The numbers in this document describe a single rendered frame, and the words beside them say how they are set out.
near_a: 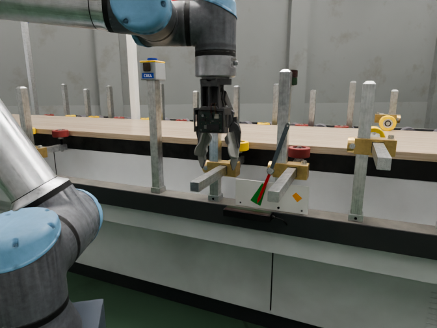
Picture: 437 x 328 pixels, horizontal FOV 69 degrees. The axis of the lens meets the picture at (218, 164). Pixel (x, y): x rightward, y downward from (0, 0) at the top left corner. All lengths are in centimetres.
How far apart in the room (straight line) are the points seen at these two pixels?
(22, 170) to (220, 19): 54
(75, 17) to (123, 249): 144
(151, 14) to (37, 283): 51
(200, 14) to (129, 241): 137
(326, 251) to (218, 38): 82
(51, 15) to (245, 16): 460
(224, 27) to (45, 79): 436
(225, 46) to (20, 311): 63
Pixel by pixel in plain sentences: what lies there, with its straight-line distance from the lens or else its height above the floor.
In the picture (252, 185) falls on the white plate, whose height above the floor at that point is 78.
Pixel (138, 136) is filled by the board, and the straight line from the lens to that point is 161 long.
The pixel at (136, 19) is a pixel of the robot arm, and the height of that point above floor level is 122.
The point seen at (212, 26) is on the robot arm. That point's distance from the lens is 71.
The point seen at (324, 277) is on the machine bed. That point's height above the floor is 34.
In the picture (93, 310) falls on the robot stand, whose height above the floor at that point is 60.
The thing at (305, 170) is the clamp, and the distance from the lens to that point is 110.
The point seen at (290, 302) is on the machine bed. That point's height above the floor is 18.
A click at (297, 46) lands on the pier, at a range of 529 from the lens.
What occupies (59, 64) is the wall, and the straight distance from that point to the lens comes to 493.
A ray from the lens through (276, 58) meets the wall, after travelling 525.
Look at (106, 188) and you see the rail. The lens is 148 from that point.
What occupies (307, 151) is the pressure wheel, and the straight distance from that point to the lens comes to 120.
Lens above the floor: 112
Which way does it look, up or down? 13 degrees down
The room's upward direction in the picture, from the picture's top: straight up
